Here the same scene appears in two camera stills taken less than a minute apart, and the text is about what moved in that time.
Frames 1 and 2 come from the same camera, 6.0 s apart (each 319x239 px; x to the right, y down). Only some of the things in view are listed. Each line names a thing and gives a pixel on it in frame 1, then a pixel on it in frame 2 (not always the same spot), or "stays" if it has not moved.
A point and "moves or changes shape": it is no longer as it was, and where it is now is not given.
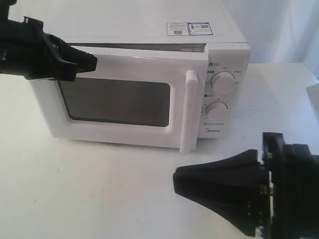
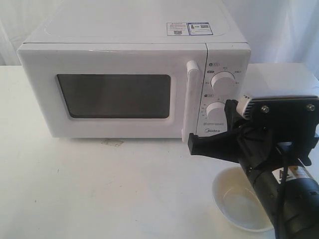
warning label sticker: [189, 28] stays
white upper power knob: [224, 83] stays
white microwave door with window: [149, 96] moves or changes shape
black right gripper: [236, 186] -> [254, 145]
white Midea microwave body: [229, 49] stays
